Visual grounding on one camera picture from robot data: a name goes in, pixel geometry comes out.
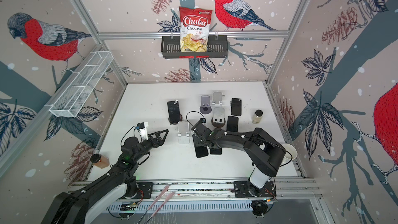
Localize black phone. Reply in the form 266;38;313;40
167;100;182;124
192;134;209;158
231;98;242;116
209;148;222;155

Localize black wall basket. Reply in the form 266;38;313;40
161;34;228;59

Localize white mug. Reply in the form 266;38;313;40
282;144;297;166

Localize round wooden phone stand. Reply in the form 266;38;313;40
211;107;226;128

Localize white wire mesh basket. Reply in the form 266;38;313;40
49;51;114;118

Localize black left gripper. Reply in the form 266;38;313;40
132;130;168;163

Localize pink tongs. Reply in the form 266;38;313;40
137;184;175;224

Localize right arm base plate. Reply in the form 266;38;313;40
231;180;277;199

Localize green phone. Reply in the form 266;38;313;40
226;116;239;132

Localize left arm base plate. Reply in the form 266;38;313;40
122;182;153;200

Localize brown bottle at left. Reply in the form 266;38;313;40
90;153;110;169

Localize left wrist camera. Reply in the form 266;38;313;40
136;122;149;141

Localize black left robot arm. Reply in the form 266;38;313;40
41;129;169;224

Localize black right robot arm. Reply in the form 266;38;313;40
191;121;292;189

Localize red cassava chips bag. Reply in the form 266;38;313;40
179;7;212;52

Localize small glass jar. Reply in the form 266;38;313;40
252;110;263;124

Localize white phone stand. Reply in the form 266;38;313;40
212;91;223;106
177;121;190;145

